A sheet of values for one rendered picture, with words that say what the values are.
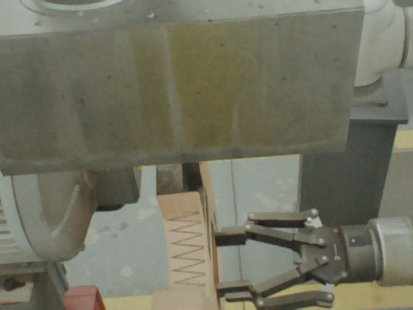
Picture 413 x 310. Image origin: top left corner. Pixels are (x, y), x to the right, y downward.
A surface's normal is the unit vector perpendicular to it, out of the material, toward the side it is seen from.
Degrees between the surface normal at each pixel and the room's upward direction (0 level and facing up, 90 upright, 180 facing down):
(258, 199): 0
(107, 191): 90
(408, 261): 49
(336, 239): 7
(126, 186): 90
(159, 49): 90
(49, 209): 83
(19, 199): 65
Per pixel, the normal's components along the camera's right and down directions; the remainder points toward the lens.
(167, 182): -0.10, -0.53
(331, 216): -0.11, 0.71
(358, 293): -0.07, -0.70
